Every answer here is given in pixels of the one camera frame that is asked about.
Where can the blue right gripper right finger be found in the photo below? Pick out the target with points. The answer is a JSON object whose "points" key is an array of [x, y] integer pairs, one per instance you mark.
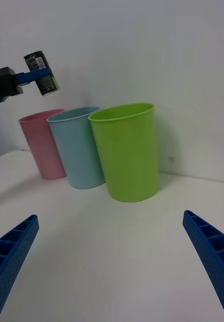
{"points": [[215, 261]]}

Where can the black drink can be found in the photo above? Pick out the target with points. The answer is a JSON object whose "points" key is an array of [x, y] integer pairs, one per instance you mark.
{"points": [[36, 61]]}

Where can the green plastic bin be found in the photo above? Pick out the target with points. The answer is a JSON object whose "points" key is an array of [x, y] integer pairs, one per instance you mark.
{"points": [[129, 161]]}

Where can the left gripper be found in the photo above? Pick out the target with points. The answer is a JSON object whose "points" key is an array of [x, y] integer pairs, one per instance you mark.
{"points": [[2, 85]]}

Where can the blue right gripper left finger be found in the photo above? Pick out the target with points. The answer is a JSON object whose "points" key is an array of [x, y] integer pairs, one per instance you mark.
{"points": [[13, 261]]}

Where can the pale blue plastic bin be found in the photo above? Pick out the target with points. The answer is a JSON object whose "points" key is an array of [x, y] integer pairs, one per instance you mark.
{"points": [[79, 156]]}

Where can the pink plastic bin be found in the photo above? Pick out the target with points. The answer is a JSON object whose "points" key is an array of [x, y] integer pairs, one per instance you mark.
{"points": [[46, 156]]}

